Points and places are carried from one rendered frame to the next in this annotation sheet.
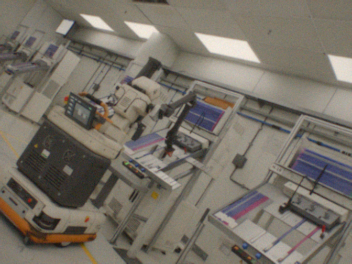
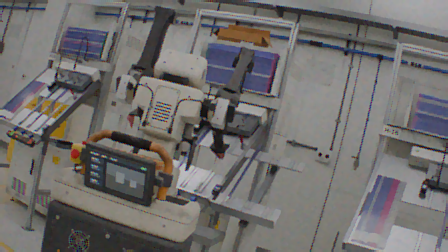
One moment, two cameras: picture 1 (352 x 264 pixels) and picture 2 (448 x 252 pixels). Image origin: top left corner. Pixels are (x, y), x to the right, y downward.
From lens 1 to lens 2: 105 cm
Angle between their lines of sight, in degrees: 19
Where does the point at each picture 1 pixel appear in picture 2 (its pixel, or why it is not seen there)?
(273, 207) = (411, 192)
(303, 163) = (425, 117)
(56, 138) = (91, 233)
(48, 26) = not seen: outside the picture
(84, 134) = (144, 216)
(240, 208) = (376, 212)
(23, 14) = not seen: outside the picture
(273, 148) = (321, 75)
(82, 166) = not seen: outside the picture
